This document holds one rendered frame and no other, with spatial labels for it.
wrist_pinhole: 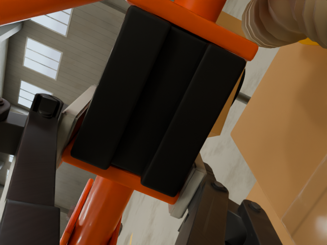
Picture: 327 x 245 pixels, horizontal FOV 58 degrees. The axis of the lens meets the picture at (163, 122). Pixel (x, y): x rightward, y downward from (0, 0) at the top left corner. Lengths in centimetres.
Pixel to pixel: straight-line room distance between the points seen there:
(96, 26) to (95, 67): 131
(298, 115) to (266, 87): 9
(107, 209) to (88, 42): 943
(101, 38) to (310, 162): 921
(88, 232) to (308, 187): 15
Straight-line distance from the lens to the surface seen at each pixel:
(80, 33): 957
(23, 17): 18
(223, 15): 162
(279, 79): 35
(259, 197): 110
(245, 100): 173
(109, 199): 16
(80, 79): 1028
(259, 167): 30
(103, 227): 17
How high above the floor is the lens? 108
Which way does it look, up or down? 8 degrees down
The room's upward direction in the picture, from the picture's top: 66 degrees counter-clockwise
